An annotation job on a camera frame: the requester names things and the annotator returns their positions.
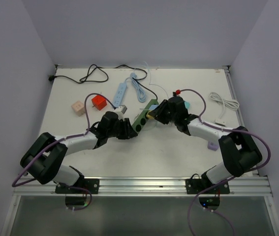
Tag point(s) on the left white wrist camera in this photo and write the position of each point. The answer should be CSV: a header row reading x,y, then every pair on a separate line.
x,y
121,110

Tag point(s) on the purple power strip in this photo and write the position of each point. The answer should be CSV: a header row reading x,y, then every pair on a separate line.
x,y
212,146

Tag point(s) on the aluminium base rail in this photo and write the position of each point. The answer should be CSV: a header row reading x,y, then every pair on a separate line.
x,y
155,187

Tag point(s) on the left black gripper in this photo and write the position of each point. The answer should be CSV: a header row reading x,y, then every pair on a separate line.
x,y
128,132

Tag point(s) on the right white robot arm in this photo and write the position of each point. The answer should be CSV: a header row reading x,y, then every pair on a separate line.
x,y
238,149

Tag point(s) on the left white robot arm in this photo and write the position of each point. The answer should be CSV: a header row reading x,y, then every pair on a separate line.
x,y
44,158

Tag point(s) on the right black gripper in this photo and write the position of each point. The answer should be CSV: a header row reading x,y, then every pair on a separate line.
x,y
158,113

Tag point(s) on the right black mount plate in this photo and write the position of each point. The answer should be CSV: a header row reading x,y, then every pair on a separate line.
x,y
197,183

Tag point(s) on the green power strip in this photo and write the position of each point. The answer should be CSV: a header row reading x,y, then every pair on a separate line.
x,y
142,119

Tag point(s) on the red cube socket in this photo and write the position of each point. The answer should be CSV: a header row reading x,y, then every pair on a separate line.
x,y
99,102

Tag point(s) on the black mount plate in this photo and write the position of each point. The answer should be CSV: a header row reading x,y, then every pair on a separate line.
x,y
197,183
91,184

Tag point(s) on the pink cube socket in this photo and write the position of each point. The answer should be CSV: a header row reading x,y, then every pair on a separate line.
x,y
78,108

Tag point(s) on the left black mount plate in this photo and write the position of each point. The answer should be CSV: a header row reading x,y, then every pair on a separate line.
x,y
91,184

